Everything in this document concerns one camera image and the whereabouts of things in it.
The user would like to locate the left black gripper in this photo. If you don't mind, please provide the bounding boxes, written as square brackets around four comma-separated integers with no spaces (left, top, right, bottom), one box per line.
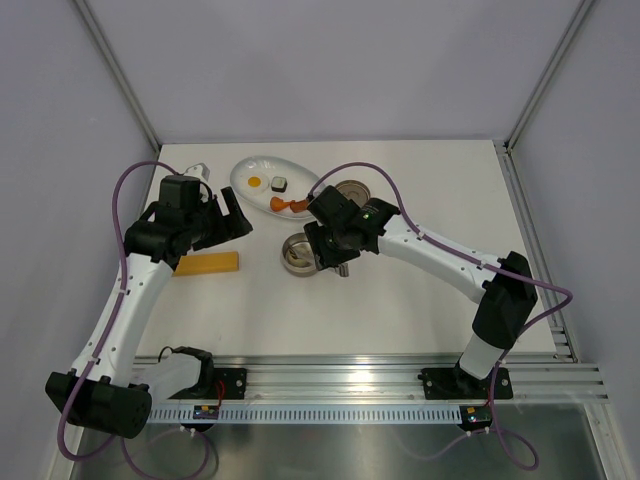
[185,187,251,251]

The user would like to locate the metal tongs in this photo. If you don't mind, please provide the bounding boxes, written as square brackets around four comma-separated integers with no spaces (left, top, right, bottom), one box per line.
[284,247,349,278]

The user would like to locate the beige bun toy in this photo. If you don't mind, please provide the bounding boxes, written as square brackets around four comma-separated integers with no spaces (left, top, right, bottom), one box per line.
[291,249,314,264]

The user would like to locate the round metal lunch box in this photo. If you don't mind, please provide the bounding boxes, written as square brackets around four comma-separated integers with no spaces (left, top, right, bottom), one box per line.
[280,232,318,278]

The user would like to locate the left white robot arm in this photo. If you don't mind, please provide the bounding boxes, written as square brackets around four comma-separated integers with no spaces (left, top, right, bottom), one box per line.
[45,175,253,439]

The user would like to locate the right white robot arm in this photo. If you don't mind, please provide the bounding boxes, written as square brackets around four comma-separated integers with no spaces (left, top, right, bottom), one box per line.
[304,186,538,396]

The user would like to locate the fried egg toy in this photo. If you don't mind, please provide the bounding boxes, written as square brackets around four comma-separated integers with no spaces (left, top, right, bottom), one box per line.
[239,172,270,197]

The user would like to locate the orange carrot piece toy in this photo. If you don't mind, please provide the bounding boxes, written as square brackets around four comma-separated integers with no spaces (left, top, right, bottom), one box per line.
[269,196,291,212]

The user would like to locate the orange sausage toy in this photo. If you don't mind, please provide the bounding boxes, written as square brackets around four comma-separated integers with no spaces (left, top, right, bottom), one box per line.
[289,200,309,213]

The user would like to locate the white oval plate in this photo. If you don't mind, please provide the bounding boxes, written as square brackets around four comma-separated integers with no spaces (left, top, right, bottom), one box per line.
[230,155,319,220]

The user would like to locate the sushi roll toy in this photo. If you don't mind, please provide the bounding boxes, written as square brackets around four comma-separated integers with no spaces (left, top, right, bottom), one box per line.
[270,176,288,193]

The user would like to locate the yellow wooden block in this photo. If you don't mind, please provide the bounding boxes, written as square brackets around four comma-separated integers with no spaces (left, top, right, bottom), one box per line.
[173,251,240,277]

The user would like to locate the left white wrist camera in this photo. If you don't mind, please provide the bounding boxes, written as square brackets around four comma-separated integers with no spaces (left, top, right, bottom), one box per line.
[183,163,210,182]

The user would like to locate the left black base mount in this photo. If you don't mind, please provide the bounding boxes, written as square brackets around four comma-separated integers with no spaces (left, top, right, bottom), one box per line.
[170,367,248,401]

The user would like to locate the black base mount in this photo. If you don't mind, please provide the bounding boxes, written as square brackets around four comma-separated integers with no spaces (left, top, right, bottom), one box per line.
[170,367,248,401]
[417,366,514,400]

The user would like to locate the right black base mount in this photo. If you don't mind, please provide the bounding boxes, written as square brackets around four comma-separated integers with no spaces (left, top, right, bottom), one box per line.
[417,366,514,400]

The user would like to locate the left aluminium frame post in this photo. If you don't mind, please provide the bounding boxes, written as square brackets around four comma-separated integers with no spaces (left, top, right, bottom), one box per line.
[70,0,162,157]

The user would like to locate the aluminium frame post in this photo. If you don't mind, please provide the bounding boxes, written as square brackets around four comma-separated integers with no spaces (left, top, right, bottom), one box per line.
[503,0,599,155]
[70,0,162,157]

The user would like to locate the white slotted cable duct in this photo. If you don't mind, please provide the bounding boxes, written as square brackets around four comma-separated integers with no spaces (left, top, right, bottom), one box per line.
[148,404,462,425]

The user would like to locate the aluminium front rail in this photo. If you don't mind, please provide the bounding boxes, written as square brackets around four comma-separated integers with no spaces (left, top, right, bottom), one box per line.
[67,354,610,405]

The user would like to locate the aluminium rail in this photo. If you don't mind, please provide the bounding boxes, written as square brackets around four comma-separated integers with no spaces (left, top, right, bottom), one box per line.
[67,354,610,405]
[493,140,580,363]

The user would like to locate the right side aluminium rail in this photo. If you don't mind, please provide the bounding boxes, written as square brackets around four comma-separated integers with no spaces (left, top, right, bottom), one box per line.
[493,140,580,363]

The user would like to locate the right aluminium frame post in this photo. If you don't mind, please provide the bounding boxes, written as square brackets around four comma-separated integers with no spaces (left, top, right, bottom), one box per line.
[503,0,599,155]

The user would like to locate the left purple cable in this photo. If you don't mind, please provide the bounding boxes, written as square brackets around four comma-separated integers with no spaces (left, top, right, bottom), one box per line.
[57,160,221,476]

